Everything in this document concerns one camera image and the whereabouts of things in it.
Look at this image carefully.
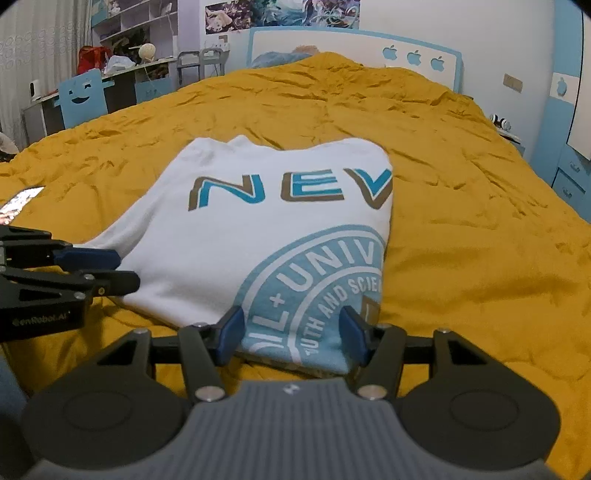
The glossy flat object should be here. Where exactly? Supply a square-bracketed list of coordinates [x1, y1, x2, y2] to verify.
[0, 185, 45, 223]

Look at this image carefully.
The white shelf unit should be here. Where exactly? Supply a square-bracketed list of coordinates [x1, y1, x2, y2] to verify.
[90, 0, 180, 62]

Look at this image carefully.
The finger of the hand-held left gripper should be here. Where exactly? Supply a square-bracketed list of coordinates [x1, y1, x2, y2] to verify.
[0, 225, 122, 272]
[0, 268, 141, 309]

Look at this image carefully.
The white plastic bag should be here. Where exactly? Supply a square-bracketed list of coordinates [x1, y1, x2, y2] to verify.
[103, 54, 138, 75]

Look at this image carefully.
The white patterned curtain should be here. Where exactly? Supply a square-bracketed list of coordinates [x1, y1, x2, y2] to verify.
[0, 0, 92, 151]

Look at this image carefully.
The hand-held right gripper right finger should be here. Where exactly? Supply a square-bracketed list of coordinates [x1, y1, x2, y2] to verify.
[338, 305, 490, 400]

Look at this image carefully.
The blue and white wardrobe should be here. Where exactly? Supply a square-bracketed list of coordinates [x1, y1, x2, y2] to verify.
[530, 0, 591, 210]

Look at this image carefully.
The dark blue cloth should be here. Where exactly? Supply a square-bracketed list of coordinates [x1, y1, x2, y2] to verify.
[0, 351, 29, 464]

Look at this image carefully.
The grey desk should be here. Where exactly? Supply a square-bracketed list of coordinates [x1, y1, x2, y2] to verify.
[22, 56, 180, 137]

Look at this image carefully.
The blue and white headboard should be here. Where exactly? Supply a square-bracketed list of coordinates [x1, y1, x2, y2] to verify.
[247, 26, 464, 94]

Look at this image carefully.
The wall poster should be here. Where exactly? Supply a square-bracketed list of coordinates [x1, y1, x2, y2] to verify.
[204, 0, 362, 35]

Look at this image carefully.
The red bag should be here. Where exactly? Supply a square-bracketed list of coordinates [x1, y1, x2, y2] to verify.
[76, 45, 110, 75]

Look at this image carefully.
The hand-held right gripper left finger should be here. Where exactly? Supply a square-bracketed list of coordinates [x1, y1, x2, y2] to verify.
[97, 305, 246, 402]

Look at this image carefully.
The grey metal chair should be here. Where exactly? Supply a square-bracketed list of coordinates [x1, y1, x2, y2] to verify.
[177, 50, 201, 87]
[199, 47, 228, 78]

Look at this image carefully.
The mustard yellow quilt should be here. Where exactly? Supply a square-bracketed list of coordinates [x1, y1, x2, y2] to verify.
[0, 52, 591, 480]

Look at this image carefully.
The blue smiley face chair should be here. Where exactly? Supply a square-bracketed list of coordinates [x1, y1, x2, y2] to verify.
[54, 69, 110, 130]

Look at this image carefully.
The blue pillow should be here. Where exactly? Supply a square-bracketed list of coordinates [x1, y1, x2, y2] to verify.
[252, 45, 324, 69]

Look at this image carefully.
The white printed t-shirt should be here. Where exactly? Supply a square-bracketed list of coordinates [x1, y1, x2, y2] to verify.
[85, 135, 394, 376]

